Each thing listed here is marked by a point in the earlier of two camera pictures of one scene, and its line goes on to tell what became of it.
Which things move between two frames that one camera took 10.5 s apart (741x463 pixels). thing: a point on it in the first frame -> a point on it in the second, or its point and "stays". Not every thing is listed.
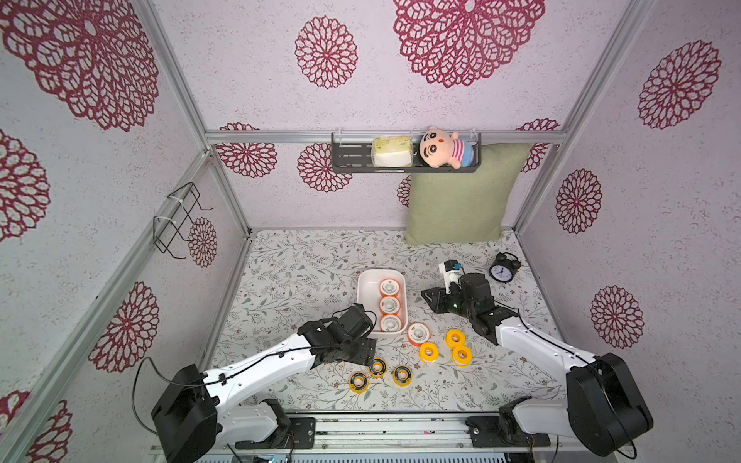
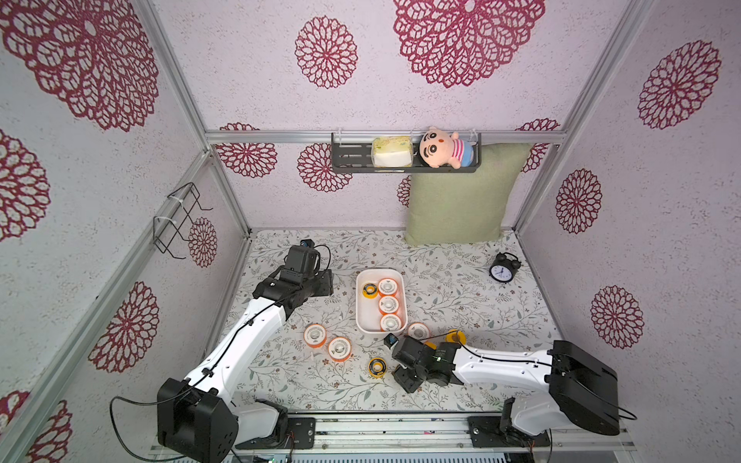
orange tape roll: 391,323 stays
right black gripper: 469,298 -> 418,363
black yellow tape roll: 359,382 -> 370,290
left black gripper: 367,350 -> 325,284
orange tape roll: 389,306 stays
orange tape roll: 418,334 stays
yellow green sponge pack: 393,151 stays
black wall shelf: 352,153 stays
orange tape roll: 389,287 stays
